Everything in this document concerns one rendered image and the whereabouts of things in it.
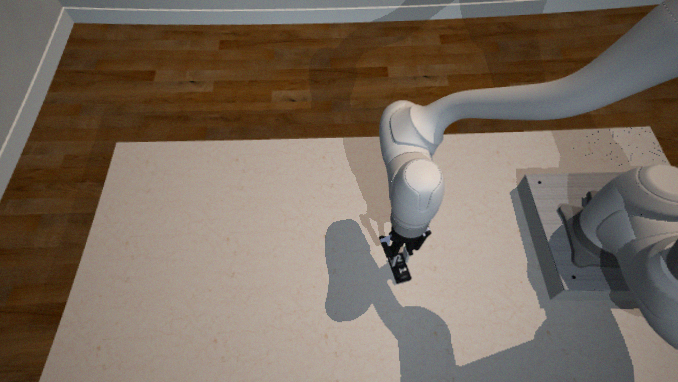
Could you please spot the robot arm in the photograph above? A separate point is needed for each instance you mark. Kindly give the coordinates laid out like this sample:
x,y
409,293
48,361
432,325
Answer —
x,y
631,213

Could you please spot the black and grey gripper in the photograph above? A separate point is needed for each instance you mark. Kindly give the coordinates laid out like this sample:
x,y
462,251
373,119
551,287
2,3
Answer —
x,y
410,243

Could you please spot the black cube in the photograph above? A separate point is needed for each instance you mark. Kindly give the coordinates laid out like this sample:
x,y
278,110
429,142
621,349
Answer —
x,y
402,271
400,260

